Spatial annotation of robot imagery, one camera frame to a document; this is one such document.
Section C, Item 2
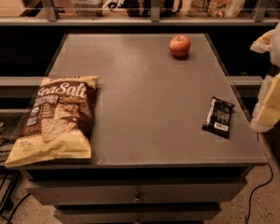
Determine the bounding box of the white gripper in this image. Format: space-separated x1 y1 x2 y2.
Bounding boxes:
250 22 280 133

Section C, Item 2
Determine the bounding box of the grey drawer cabinet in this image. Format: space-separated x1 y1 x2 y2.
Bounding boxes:
23 34 266 224

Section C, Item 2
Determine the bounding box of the black backpack on shelf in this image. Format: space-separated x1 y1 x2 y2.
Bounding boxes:
122 0 183 17

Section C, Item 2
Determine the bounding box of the metal drawer knob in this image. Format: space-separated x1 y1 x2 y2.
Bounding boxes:
133 195 143 203

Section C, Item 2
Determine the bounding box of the brown sea salt chip bag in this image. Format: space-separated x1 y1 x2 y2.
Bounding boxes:
5 76 99 167

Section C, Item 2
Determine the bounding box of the black power cable right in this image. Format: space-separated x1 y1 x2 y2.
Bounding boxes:
244 162 274 224

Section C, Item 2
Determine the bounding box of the black cables left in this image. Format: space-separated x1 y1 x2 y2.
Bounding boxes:
0 114 32 224

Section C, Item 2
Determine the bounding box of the red apple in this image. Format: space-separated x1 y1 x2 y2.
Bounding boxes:
169 35 191 58

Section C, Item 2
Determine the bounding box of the grey metal shelf rail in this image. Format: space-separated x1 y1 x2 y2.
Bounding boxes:
0 0 280 26

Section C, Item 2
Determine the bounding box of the black rxbar chocolate bar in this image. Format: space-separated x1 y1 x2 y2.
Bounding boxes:
202 96 234 139

